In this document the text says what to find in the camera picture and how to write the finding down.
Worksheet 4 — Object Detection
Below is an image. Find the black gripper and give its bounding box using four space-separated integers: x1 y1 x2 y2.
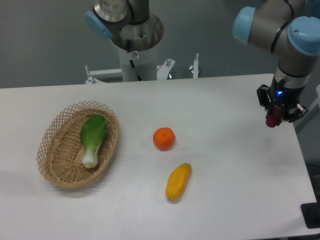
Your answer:
256 76 308 123

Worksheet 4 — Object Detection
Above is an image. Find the red sweet potato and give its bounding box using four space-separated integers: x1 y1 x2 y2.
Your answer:
265 105 281 128

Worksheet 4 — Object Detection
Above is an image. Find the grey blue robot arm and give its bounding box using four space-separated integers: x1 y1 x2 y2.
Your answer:
85 0 320 128

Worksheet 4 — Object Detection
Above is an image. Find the black device at table edge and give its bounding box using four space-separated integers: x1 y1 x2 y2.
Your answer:
300 202 320 229

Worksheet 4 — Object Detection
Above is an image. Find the orange tangerine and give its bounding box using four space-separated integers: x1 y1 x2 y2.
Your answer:
152 127 176 151

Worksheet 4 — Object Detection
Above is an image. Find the yellow mango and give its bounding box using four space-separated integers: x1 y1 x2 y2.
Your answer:
165 163 192 201

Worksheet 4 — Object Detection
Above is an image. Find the green bok choy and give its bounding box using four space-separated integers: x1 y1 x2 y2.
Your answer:
80 114 107 169

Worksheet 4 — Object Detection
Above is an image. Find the woven wicker basket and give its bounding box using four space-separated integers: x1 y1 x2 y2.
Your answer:
36 101 120 189

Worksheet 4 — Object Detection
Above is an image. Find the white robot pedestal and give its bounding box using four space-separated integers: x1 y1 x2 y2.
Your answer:
109 13 165 82

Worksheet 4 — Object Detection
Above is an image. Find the black cable on pedestal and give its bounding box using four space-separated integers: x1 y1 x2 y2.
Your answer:
125 39 143 82

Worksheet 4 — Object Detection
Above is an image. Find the white metal frame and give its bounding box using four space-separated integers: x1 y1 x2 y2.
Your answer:
84 53 201 85

